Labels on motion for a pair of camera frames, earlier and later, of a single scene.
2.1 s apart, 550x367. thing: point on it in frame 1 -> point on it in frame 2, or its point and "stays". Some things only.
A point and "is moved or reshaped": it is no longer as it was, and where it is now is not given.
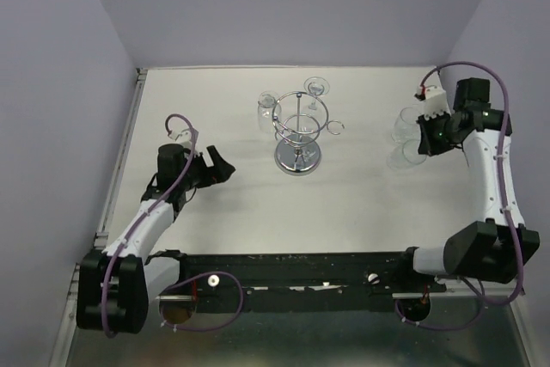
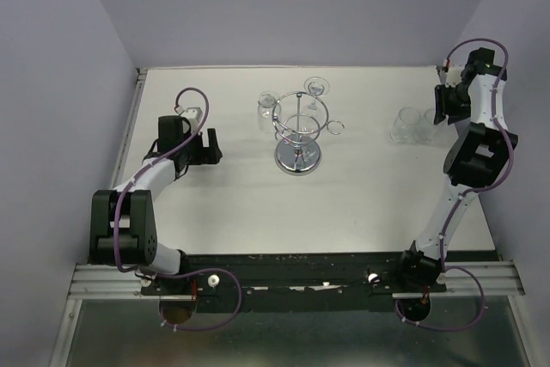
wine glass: x=406 y=155 is moved or reshaped
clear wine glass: x=406 y=128 stays
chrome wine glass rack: x=300 y=117 stays
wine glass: x=317 y=86 stays
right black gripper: x=426 y=145 -> x=442 y=107
